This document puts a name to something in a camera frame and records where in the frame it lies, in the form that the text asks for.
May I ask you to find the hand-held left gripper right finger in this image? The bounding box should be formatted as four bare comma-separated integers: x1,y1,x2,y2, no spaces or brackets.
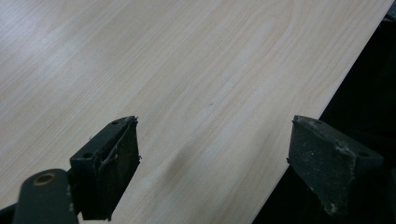
286,115,385,217

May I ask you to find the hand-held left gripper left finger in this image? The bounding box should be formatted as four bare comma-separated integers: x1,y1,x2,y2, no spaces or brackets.
69,115,142,222

